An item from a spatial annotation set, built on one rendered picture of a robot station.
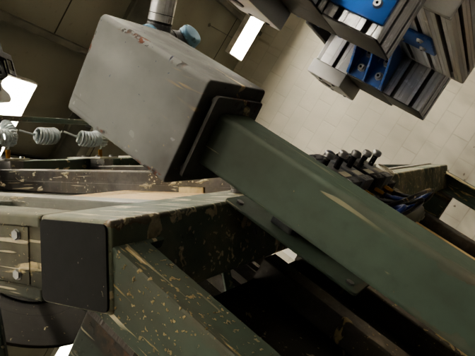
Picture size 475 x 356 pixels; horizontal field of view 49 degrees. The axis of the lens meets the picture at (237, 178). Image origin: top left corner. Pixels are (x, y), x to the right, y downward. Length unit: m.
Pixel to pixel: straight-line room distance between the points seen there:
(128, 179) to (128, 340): 0.92
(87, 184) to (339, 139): 5.23
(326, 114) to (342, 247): 6.24
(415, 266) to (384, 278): 0.03
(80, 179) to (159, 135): 1.10
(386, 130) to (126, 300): 6.00
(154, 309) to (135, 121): 0.20
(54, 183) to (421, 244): 1.39
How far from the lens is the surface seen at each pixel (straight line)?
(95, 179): 1.59
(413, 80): 1.18
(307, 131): 6.75
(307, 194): 0.50
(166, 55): 0.55
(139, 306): 0.60
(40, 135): 2.01
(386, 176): 1.01
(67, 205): 1.04
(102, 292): 0.63
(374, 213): 0.48
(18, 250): 0.74
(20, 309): 2.27
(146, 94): 0.57
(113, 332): 0.64
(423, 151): 6.40
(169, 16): 1.63
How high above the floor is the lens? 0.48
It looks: 25 degrees up
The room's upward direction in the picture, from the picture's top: 55 degrees counter-clockwise
